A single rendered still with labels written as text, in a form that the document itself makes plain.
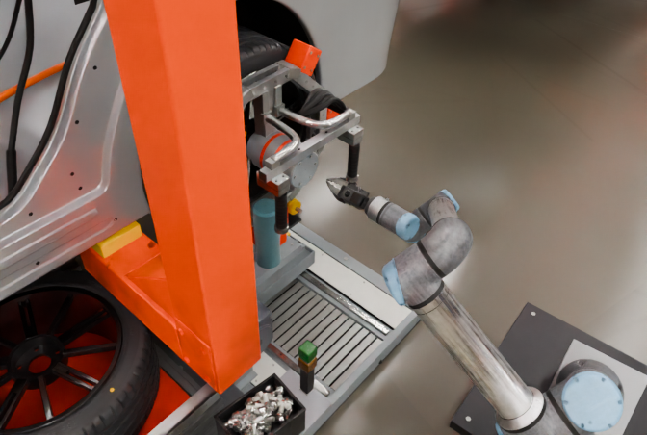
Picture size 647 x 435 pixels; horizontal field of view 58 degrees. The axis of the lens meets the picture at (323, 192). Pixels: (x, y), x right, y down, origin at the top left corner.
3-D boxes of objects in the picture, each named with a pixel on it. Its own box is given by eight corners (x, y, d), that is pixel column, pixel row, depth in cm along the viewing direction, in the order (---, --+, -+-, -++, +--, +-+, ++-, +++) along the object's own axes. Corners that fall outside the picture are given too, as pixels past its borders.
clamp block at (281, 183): (269, 176, 173) (268, 163, 169) (290, 190, 168) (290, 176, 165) (256, 185, 170) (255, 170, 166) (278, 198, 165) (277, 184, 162)
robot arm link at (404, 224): (410, 243, 201) (401, 239, 193) (381, 227, 207) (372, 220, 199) (425, 220, 201) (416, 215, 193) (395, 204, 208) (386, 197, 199)
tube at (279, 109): (310, 95, 194) (311, 66, 187) (355, 117, 184) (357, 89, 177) (272, 116, 183) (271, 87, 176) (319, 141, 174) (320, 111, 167)
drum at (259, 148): (274, 151, 203) (273, 116, 193) (320, 177, 192) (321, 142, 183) (245, 168, 194) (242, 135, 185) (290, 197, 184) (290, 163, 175)
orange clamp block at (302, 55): (295, 68, 192) (305, 43, 190) (312, 77, 188) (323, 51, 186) (282, 63, 186) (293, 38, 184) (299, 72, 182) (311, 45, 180)
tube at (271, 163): (268, 119, 182) (267, 89, 175) (314, 144, 173) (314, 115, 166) (225, 143, 172) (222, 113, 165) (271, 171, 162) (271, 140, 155)
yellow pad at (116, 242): (117, 215, 190) (114, 203, 187) (142, 235, 183) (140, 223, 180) (78, 237, 182) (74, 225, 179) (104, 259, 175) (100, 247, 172)
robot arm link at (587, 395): (632, 405, 165) (638, 415, 149) (579, 435, 168) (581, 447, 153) (595, 357, 171) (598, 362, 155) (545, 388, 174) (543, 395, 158)
